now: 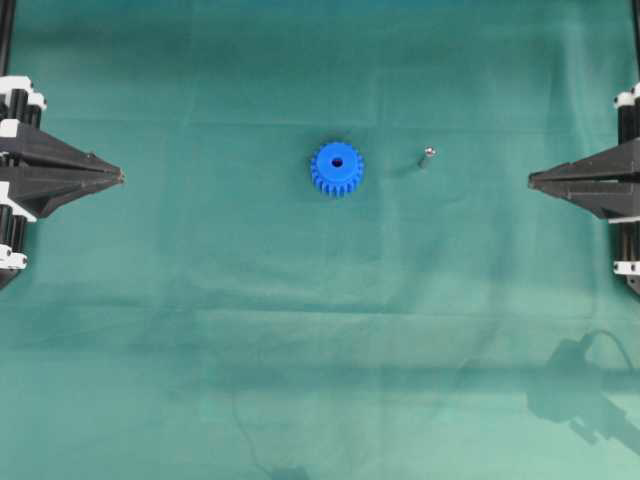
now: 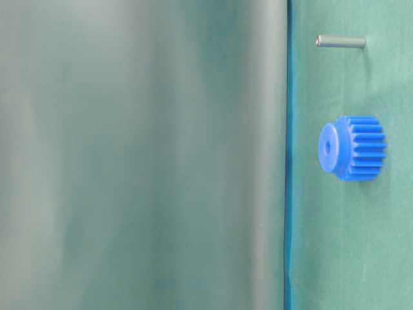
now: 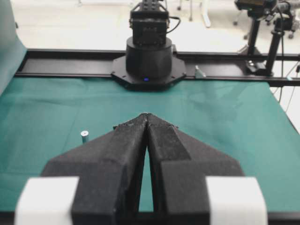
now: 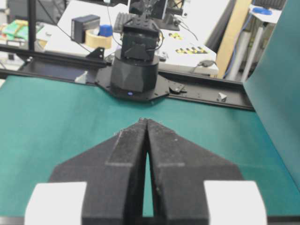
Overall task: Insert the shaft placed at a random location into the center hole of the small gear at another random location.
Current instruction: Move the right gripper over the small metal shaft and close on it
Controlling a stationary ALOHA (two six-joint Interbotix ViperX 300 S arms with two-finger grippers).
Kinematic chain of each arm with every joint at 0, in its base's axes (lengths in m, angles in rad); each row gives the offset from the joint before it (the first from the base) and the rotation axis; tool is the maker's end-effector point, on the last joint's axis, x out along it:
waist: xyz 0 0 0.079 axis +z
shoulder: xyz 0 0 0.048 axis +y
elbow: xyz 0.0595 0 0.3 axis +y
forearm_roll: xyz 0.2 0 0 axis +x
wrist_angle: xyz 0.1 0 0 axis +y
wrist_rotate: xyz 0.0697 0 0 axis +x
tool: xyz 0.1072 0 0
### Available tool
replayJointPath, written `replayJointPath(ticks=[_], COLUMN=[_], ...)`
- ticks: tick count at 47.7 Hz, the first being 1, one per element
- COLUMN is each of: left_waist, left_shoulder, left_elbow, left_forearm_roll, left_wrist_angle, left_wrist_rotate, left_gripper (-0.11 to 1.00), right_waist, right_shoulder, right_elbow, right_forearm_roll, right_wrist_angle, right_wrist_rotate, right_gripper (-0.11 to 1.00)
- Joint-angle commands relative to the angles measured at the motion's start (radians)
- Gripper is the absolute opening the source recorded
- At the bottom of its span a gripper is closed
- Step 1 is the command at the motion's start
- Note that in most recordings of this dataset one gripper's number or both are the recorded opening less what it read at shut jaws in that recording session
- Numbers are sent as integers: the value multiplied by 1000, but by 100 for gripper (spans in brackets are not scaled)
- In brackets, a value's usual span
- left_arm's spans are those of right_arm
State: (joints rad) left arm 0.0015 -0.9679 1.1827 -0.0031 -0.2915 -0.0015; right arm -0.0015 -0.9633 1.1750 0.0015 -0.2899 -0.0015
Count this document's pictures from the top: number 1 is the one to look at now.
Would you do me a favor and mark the black frame post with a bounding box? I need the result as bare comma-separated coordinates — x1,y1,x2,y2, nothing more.
0,0,16,76

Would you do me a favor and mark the small blue plastic gear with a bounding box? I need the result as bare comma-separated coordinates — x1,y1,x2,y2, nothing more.
310,141,365,198

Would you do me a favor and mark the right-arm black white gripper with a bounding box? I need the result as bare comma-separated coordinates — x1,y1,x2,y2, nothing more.
529,84,639,295

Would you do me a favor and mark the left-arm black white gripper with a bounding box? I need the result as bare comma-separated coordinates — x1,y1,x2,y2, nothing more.
0,74,126,291

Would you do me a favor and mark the green table cloth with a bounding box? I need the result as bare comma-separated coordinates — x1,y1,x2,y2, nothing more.
1,1,639,479

